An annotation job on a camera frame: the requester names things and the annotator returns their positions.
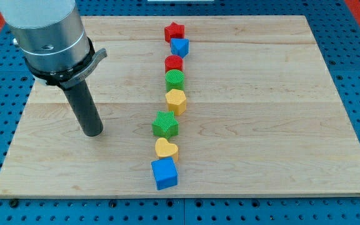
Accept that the blue cube block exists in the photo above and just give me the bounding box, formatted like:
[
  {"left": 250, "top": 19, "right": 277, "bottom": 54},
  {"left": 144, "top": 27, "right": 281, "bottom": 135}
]
[{"left": 151, "top": 157, "right": 178, "bottom": 190}]

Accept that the light wooden board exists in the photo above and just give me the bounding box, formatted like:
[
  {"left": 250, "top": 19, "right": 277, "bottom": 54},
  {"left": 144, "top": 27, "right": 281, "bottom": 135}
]
[{"left": 0, "top": 16, "right": 360, "bottom": 199}]

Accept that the red cylinder block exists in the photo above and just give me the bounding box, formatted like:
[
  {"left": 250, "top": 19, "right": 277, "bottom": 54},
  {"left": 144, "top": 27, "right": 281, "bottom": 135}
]
[{"left": 164, "top": 55, "right": 183, "bottom": 72}]

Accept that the yellow hexagon block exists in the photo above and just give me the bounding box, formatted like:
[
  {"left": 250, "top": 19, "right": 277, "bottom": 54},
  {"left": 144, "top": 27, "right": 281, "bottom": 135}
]
[{"left": 165, "top": 89, "right": 187, "bottom": 116}]

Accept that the blue triangle block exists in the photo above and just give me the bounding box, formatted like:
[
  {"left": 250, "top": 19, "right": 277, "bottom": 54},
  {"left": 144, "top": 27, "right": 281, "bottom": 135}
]
[{"left": 170, "top": 38, "right": 189, "bottom": 58}]

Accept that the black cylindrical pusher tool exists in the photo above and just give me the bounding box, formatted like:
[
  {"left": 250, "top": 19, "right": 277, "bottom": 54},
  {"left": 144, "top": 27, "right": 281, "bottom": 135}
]
[{"left": 64, "top": 81, "right": 103, "bottom": 137}]

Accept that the yellow heart block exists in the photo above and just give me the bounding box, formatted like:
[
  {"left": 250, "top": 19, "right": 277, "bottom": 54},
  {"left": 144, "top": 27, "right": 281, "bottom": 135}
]
[{"left": 155, "top": 137, "right": 179, "bottom": 163}]

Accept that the green cylinder block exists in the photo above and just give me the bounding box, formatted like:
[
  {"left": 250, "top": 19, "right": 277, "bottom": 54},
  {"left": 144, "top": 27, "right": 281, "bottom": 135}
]
[{"left": 165, "top": 69, "right": 184, "bottom": 92}]

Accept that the green star block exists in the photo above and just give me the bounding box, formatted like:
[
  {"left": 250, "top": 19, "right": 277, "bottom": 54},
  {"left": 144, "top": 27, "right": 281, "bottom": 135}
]
[{"left": 151, "top": 111, "right": 179, "bottom": 139}]

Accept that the red star block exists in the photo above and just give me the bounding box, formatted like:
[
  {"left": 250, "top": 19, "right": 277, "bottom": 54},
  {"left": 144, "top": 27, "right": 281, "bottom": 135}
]
[{"left": 164, "top": 22, "right": 185, "bottom": 43}]

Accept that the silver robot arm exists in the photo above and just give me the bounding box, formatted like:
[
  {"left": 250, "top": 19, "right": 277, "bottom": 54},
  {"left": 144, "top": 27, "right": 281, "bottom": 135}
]
[{"left": 0, "top": 0, "right": 107, "bottom": 89}]

